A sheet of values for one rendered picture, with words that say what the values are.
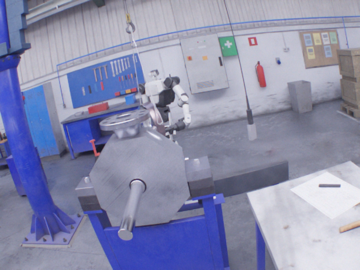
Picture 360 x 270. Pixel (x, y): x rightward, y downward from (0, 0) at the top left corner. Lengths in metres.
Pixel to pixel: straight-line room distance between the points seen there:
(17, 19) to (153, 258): 2.67
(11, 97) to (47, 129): 3.93
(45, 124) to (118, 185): 5.62
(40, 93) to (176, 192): 5.76
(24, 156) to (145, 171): 2.04
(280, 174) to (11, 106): 2.65
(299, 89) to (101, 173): 5.49
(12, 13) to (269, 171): 2.92
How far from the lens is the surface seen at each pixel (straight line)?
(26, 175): 3.37
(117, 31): 6.86
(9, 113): 3.26
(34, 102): 7.13
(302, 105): 6.68
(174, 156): 1.47
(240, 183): 2.00
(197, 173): 1.52
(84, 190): 1.64
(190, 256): 1.82
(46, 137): 7.15
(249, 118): 2.41
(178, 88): 3.42
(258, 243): 1.84
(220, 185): 1.98
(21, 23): 3.26
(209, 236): 1.73
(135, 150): 1.48
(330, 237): 1.28
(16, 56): 3.31
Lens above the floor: 1.67
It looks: 13 degrees down
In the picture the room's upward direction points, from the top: 12 degrees counter-clockwise
